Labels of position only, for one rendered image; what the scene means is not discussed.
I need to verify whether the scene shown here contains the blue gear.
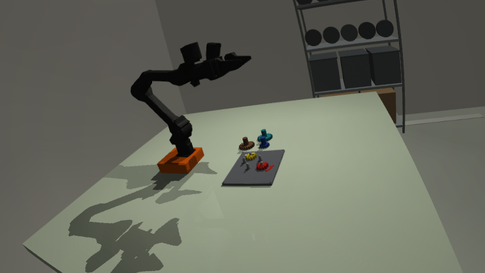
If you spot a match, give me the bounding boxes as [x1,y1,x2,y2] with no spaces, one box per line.
[260,136,270,148]

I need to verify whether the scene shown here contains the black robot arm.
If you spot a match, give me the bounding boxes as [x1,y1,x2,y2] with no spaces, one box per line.
[131,42,222,157]

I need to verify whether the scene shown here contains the dark brown gear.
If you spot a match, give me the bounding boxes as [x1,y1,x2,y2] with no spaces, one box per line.
[239,137,255,150]

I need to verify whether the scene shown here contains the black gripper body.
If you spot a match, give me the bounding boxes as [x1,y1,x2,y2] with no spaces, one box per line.
[200,53,232,80]

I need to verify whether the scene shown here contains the teal gear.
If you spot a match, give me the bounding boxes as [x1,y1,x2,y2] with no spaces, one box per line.
[258,129,273,141]

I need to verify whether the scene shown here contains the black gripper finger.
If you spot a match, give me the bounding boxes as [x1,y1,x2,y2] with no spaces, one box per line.
[214,58,242,77]
[231,52,252,70]

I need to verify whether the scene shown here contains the red gear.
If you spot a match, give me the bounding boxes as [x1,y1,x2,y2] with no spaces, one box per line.
[257,162,268,170]

